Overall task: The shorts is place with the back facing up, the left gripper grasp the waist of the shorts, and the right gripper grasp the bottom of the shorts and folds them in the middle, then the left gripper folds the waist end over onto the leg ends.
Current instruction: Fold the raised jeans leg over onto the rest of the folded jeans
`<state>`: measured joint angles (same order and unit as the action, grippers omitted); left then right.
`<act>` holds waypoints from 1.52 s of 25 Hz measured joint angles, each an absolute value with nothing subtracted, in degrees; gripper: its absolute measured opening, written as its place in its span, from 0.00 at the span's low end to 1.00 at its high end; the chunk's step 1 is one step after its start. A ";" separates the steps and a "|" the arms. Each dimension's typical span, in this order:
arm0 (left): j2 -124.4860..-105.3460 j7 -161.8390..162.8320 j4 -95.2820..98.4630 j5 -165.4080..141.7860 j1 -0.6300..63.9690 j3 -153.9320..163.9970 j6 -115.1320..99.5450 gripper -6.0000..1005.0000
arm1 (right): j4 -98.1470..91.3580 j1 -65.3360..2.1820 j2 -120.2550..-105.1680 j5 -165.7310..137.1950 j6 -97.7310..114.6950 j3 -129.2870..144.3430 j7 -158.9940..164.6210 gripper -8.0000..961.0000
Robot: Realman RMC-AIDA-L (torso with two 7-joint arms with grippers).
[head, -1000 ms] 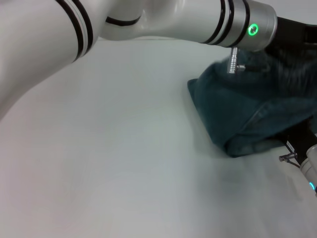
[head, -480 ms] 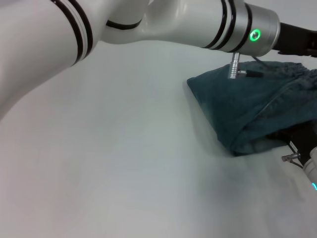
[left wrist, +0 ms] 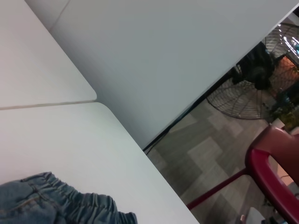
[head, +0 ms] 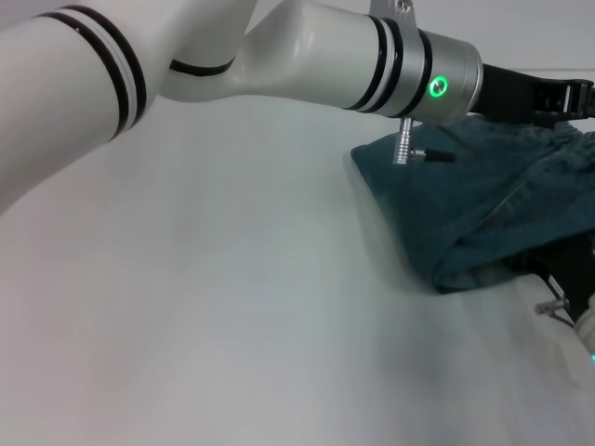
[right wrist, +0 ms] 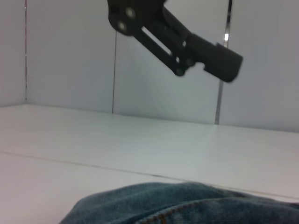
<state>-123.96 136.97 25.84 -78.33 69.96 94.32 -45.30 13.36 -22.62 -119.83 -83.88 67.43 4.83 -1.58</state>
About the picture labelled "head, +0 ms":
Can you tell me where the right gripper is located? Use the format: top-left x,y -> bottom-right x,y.
523,249 -> 595,318

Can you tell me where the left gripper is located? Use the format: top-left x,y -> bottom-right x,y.
466,62 -> 595,127

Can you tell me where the blue denim shorts cartoon print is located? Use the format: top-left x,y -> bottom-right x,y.
349,118 -> 595,295

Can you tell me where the thin right gripper cable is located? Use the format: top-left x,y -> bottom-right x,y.
534,296 -> 578,329

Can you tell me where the thin dark gripper cable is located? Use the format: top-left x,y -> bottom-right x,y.
412,124 -> 471,164

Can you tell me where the silver cable connector plug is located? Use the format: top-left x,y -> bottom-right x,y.
392,115 -> 418,165

